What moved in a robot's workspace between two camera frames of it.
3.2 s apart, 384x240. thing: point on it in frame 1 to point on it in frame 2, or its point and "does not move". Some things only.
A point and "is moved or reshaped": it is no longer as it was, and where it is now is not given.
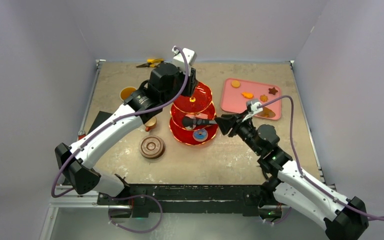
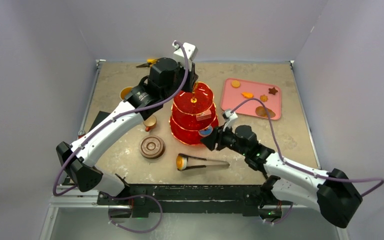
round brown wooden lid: [152, 146] does not move
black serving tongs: [190, 121] to [192, 162]
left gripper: [191, 82] does not move
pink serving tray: [236, 93] does not move
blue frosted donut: [200, 134] is moved or reshaped
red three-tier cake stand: [197, 105] does not move
